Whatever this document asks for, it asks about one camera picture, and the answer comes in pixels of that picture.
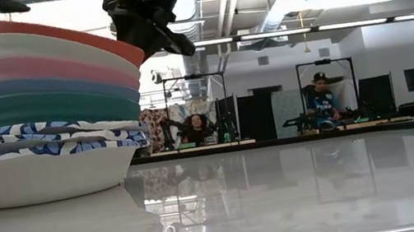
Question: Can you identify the red-orange plastic bowl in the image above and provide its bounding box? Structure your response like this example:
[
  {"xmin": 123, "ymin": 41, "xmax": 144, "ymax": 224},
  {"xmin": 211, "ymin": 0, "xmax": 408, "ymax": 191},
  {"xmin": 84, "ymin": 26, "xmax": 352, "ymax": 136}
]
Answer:
[{"xmin": 0, "ymin": 0, "xmax": 147, "ymax": 90}]

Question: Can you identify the white plastic bowl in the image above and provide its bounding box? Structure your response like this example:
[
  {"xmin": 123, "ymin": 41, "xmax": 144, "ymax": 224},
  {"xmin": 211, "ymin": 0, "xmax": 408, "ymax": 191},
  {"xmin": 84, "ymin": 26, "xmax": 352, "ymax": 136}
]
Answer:
[{"xmin": 0, "ymin": 12, "xmax": 142, "ymax": 100}]

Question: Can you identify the pink plastic bowl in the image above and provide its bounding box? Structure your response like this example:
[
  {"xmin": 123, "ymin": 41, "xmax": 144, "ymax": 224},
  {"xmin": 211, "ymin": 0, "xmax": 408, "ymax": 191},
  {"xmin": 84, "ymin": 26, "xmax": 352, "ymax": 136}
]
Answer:
[{"xmin": 0, "ymin": 35, "xmax": 142, "ymax": 111}]

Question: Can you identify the blue plastic bowl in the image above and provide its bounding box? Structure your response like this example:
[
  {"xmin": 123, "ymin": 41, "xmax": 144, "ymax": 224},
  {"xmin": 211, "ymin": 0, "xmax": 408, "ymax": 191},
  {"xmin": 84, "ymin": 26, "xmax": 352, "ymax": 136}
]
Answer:
[{"xmin": 0, "ymin": 59, "xmax": 143, "ymax": 124}]

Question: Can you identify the green plastic bowl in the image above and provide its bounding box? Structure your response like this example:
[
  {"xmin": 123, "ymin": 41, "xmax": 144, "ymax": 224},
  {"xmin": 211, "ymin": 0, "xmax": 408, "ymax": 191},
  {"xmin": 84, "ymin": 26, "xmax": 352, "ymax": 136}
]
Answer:
[{"xmin": 0, "ymin": 74, "xmax": 144, "ymax": 143}]

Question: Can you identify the pale patterned cloth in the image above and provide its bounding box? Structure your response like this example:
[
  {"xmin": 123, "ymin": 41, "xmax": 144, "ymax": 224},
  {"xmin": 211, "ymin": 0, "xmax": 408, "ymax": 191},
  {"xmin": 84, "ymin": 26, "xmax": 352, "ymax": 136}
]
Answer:
[{"xmin": 166, "ymin": 97, "xmax": 218, "ymax": 123}]

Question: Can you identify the brown patterned cloth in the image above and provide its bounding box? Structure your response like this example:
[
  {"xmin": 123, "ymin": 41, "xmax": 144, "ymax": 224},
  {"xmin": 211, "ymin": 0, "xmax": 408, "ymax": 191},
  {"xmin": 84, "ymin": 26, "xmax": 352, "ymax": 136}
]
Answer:
[{"xmin": 137, "ymin": 105, "xmax": 175, "ymax": 155}]

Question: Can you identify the person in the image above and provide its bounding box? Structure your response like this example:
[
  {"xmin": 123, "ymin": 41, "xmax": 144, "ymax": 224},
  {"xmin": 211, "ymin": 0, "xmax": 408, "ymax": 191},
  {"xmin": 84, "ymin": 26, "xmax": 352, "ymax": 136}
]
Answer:
[
  {"xmin": 176, "ymin": 111, "xmax": 213, "ymax": 151},
  {"xmin": 300, "ymin": 69, "xmax": 346, "ymax": 128}
]

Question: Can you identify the wooden board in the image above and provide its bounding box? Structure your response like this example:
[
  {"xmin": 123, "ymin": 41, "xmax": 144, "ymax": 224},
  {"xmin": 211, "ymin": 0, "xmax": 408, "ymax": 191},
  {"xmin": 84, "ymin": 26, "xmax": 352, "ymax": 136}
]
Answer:
[{"xmin": 150, "ymin": 137, "xmax": 257, "ymax": 160}]

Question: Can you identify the black partition panel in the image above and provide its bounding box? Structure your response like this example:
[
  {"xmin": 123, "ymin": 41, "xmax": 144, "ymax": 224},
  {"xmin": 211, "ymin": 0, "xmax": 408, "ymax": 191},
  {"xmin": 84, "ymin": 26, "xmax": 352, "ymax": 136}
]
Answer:
[{"xmin": 232, "ymin": 86, "xmax": 279, "ymax": 146}]

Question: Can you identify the teal patterned panel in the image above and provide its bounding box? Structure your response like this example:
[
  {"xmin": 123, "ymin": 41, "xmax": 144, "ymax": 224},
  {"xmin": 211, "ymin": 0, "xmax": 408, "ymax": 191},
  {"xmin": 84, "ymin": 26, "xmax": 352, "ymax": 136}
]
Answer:
[{"xmin": 269, "ymin": 87, "xmax": 309, "ymax": 140}]

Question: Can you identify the black metal station frame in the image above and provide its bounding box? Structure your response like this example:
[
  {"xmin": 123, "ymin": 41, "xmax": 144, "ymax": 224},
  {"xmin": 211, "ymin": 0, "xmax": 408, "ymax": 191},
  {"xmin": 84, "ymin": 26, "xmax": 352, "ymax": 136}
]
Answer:
[
  {"xmin": 294, "ymin": 54, "xmax": 364, "ymax": 135},
  {"xmin": 160, "ymin": 68, "xmax": 236, "ymax": 155}
]

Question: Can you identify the yellow hanging cord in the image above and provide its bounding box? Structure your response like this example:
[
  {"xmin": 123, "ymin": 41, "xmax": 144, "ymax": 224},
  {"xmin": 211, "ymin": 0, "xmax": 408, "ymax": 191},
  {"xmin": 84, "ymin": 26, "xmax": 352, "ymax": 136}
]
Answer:
[{"xmin": 297, "ymin": 11, "xmax": 312, "ymax": 54}]

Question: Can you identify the black table edge frame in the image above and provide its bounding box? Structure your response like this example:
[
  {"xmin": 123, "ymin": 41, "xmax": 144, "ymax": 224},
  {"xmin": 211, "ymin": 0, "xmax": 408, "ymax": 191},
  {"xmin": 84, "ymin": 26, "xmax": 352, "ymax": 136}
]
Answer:
[{"xmin": 129, "ymin": 113, "xmax": 414, "ymax": 178}]

